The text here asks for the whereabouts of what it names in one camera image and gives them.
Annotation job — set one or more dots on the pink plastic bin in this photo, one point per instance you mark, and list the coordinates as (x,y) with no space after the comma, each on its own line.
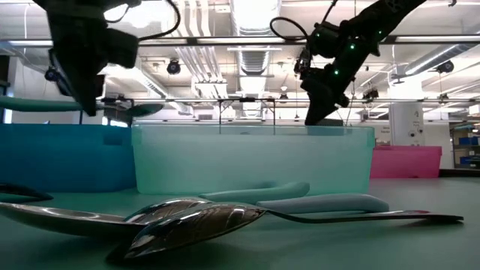
(405,161)

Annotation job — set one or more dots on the black hanging ceiling camera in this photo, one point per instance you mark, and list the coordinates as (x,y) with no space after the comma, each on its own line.
(173,68)
(445,66)
(50,75)
(370,94)

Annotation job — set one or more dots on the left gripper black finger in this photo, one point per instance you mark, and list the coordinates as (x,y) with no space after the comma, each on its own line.
(60,71)
(88,93)

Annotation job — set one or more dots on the silver metal spoon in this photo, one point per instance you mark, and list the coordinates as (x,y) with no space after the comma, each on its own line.
(195,228)

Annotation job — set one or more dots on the white pillar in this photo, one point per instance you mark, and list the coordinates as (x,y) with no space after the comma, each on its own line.
(407,123)

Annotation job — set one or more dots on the black overhead frame bar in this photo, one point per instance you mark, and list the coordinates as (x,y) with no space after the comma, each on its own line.
(192,40)

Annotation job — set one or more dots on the translucent teal plastic bin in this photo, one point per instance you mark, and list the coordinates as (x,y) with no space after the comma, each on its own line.
(243,157)

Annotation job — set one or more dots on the shelf with blue bins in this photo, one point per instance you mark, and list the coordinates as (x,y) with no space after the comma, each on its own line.
(467,150)

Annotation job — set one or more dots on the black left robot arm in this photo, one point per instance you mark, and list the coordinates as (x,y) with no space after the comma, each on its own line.
(75,7)

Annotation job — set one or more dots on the white rectangular ceiling duct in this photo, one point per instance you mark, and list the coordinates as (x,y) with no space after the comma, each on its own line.
(150,84)

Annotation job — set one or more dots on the blue plastic bin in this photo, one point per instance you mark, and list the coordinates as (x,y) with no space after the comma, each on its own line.
(56,157)

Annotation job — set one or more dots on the black table edge rail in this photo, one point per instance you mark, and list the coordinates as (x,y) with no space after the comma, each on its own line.
(459,173)

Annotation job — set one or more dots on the silver round ceiling duct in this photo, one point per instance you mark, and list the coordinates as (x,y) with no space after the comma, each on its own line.
(255,22)

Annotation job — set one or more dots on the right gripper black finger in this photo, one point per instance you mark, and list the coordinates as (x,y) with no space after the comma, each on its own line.
(313,112)
(326,107)

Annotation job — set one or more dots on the black monitor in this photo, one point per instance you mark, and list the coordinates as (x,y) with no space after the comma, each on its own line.
(116,114)
(330,122)

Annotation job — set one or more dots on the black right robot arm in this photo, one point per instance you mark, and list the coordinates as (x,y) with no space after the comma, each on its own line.
(375,22)

